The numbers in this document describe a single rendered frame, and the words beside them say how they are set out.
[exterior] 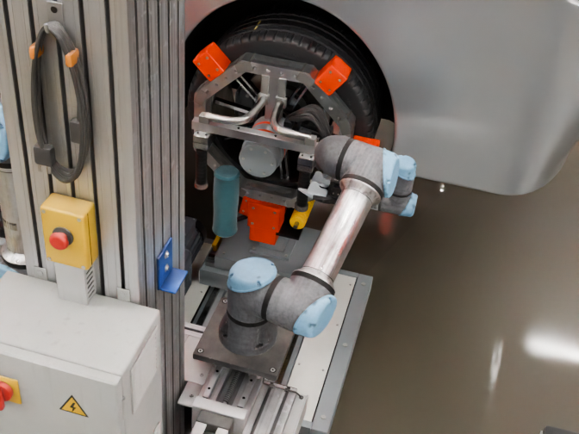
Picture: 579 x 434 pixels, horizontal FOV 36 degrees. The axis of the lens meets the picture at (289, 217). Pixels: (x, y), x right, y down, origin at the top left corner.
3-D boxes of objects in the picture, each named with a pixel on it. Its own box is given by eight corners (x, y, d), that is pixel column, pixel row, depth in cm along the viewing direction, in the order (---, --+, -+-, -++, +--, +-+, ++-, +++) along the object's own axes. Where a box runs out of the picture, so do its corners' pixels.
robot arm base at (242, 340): (267, 362, 220) (270, 334, 214) (210, 347, 223) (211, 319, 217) (283, 321, 232) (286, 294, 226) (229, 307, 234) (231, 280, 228)
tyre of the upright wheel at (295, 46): (407, 41, 296) (222, -17, 300) (395, 73, 277) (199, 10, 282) (357, 191, 337) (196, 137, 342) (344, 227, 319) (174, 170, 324)
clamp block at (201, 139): (216, 136, 284) (217, 122, 280) (207, 151, 277) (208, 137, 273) (202, 133, 285) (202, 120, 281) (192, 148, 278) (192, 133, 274)
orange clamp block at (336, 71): (334, 85, 285) (352, 68, 280) (328, 97, 279) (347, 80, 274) (318, 71, 283) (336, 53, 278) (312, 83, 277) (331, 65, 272)
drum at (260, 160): (293, 149, 303) (296, 114, 294) (277, 183, 286) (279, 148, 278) (254, 141, 305) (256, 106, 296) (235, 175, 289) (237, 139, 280)
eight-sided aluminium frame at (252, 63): (343, 208, 312) (363, 73, 278) (339, 220, 307) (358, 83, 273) (198, 176, 320) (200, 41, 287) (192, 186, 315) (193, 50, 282)
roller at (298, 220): (321, 189, 336) (322, 176, 333) (302, 235, 314) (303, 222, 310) (307, 186, 337) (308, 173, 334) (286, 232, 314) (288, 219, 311)
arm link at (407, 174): (377, 159, 261) (372, 189, 268) (412, 171, 258) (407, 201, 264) (387, 146, 267) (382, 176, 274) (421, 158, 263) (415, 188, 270)
